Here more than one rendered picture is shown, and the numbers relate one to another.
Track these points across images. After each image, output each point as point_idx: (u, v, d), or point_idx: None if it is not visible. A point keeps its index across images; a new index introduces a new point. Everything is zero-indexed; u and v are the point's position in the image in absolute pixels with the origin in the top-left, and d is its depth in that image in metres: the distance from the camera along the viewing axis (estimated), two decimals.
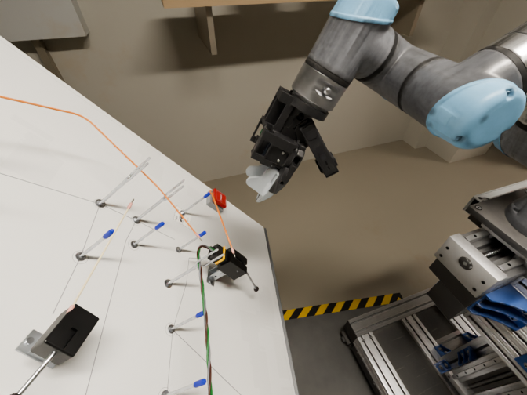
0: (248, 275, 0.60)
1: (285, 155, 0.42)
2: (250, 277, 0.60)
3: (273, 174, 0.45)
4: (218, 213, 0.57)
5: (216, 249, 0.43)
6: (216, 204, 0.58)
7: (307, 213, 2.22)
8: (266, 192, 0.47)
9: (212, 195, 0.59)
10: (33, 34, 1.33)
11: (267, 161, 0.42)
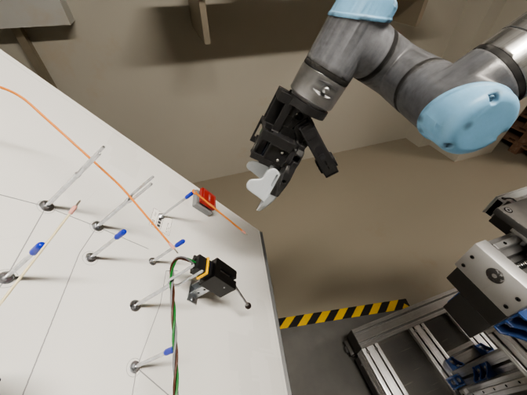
0: (238, 291, 0.50)
1: (285, 155, 0.42)
2: (241, 293, 0.51)
3: (274, 175, 0.44)
4: (214, 209, 0.53)
5: (193, 265, 0.34)
6: (207, 202, 0.52)
7: (307, 214, 2.12)
8: (267, 196, 0.45)
9: (198, 194, 0.51)
10: (12, 21, 1.24)
11: (267, 160, 0.42)
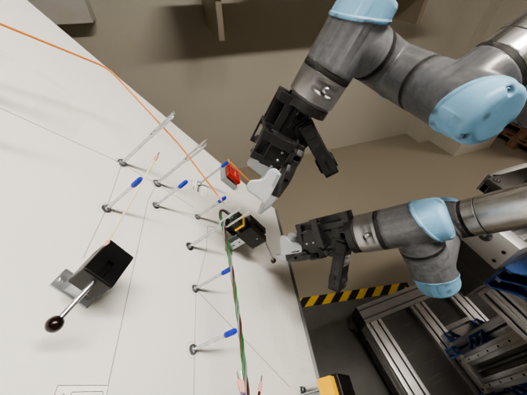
0: (267, 245, 0.59)
1: (285, 155, 0.42)
2: (268, 248, 0.60)
3: (274, 175, 0.43)
4: (245, 177, 0.62)
5: (241, 207, 0.43)
6: (239, 171, 0.61)
7: (311, 204, 2.21)
8: (268, 197, 0.44)
9: (232, 164, 0.60)
10: None
11: (267, 160, 0.42)
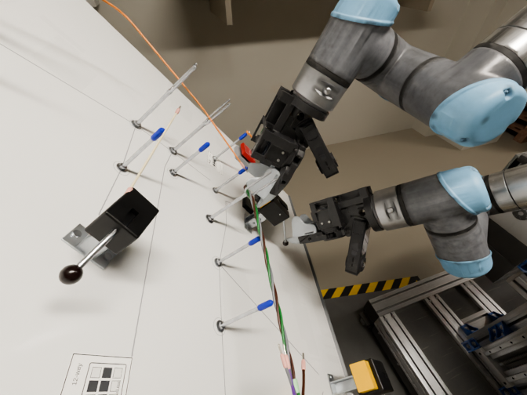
0: (285, 224, 0.55)
1: (285, 155, 0.42)
2: (285, 228, 0.56)
3: (274, 175, 0.44)
4: None
5: (270, 171, 0.38)
6: None
7: (318, 198, 2.17)
8: (267, 194, 0.46)
9: (251, 135, 0.55)
10: None
11: (267, 160, 0.42)
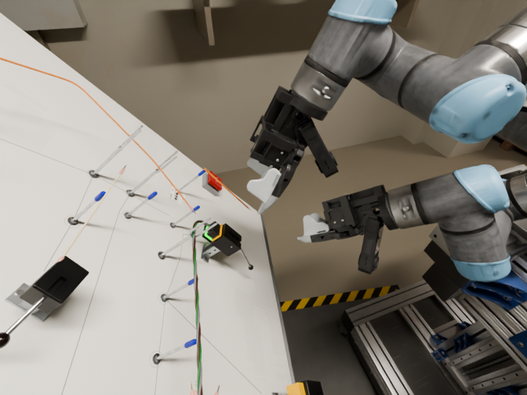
0: (243, 252, 0.60)
1: (285, 154, 0.42)
2: (245, 255, 0.61)
3: (274, 175, 0.43)
4: (222, 186, 0.63)
5: (209, 218, 0.43)
6: (216, 179, 0.62)
7: (305, 207, 2.22)
8: (268, 197, 0.44)
9: (209, 172, 0.61)
10: (30, 24, 1.34)
11: (267, 160, 0.42)
